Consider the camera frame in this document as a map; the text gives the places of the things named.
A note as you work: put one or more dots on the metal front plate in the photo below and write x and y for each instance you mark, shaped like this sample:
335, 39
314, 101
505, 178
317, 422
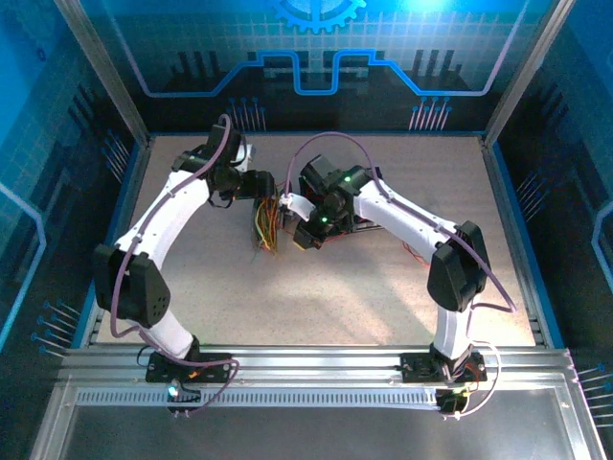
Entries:
311, 431

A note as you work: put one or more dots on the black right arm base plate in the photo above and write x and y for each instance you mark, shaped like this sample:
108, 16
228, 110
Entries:
416, 366

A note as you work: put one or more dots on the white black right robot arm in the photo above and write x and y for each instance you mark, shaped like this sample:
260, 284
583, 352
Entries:
407, 215

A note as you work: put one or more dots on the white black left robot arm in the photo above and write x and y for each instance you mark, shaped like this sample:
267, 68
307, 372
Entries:
158, 225

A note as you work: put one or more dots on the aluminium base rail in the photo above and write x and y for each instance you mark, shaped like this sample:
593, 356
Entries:
311, 364

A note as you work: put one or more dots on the aluminium frame post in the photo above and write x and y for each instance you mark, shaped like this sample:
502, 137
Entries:
527, 72
103, 72

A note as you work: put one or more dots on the small black controller board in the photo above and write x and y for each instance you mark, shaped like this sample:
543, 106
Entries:
184, 397
452, 402

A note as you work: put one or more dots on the black two-compartment tray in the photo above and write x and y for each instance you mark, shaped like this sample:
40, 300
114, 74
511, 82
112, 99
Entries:
371, 225

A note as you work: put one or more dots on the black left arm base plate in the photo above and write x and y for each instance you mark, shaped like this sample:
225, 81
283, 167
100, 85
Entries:
215, 369

